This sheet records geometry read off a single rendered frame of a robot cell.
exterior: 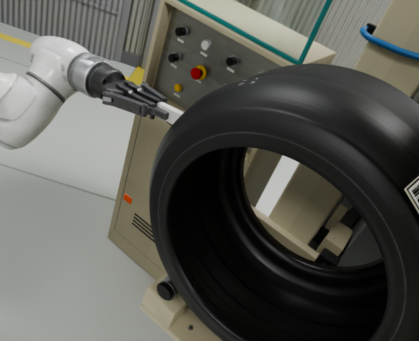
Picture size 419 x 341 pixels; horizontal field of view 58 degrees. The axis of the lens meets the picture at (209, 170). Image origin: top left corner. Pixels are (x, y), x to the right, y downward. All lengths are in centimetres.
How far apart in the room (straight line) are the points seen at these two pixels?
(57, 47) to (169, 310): 64
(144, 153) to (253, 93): 113
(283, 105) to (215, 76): 87
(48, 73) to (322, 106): 61
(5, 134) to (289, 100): 61
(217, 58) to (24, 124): 72
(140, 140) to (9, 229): 86
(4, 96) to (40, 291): 119
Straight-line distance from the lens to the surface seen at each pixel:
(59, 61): 93
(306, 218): 103
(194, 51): 143
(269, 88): 56
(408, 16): 85
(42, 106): 92
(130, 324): 187
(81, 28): 399
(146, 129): 160
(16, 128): 91
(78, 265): 201
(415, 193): 52
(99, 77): 86
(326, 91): 55
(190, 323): 97
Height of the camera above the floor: 161
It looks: 35 degrees down
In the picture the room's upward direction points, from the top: 22 degrees clockwise
